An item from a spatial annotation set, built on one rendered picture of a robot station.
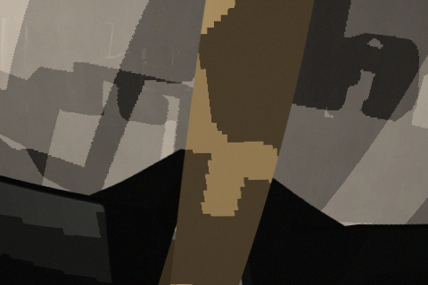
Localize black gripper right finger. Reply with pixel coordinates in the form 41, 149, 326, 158
242, 177, 428, 285

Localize long wooden rail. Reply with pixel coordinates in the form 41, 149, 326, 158
170, 0, 314, 285

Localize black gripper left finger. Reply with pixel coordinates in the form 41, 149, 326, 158
0, 150, 185, 285

